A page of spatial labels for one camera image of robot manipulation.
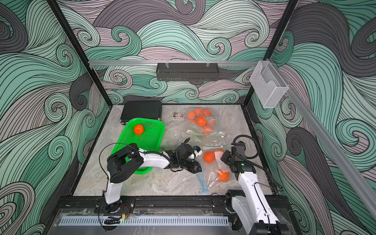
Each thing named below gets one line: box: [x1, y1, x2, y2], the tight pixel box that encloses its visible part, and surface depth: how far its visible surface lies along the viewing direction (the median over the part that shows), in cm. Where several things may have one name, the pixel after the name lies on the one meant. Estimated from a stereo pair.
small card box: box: [172, 112, 185, 120], surface depth 113 cm
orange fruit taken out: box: [134, 124, 144, 136], surface depth 100 cm
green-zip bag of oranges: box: [185, 107, 227, 147], surface depth 99 cm
